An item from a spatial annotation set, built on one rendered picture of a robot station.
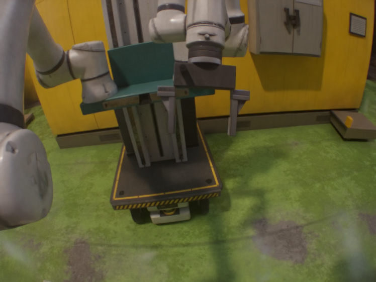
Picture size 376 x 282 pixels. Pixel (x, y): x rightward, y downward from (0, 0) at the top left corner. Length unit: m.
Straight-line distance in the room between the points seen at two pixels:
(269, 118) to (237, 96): 1.92
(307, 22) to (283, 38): 0.32
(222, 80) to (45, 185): 0.36
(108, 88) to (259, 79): 1.55
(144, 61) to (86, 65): 0.29
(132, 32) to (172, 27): 0.55
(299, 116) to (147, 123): 1.86
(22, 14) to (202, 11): 0.33
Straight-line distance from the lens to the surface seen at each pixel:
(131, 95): 0.92
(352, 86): 2.93
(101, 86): 0.95
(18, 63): 0.26
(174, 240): 1.36
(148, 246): 1.38
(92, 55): 0.93
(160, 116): 1.22
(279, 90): 2.24
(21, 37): 0.29
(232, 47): 0.84
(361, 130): 2.64
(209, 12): 0.44
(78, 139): 2.57
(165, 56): 1.03
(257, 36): 1.80
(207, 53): 0.41
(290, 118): 2.48
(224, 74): 0.42
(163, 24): 0.60
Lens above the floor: 1.20
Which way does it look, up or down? 34 degrees down
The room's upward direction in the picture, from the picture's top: 6 degrees counter-clockwise
